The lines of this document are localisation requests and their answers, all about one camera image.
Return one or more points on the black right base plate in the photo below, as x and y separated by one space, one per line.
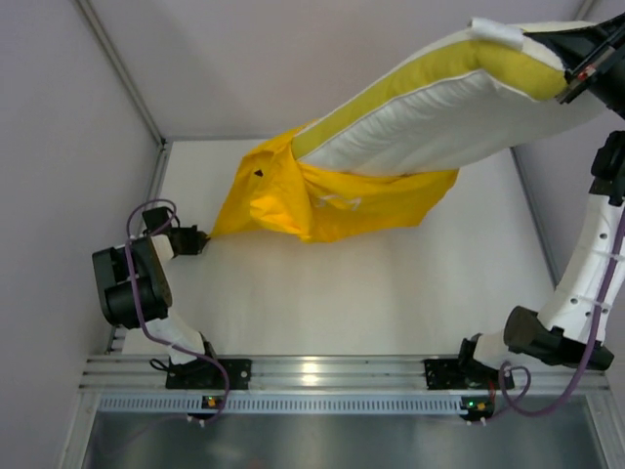
443 374

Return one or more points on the white slotted cable duct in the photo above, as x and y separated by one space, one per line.
284 404

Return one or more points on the left aluminium frame post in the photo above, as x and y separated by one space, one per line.
93 20

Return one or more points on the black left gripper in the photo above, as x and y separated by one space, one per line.
188 239

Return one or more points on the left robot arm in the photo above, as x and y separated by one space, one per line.
134 291

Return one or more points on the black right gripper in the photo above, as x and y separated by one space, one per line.
587 71

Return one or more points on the aluminium frame post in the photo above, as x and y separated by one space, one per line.
93 20
556 176

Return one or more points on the right aluminium frame post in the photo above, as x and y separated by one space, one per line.
556 176

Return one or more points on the white pillow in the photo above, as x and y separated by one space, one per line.
473 93

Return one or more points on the yellow Pikachu pillowcase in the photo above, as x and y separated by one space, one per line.
274 191

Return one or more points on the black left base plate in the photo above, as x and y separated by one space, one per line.
201 375

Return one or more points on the aluminium mounting rail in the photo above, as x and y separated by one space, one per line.
141 373

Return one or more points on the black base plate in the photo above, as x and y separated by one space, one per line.
201 375
443 374

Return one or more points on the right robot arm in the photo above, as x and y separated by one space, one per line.
570 329

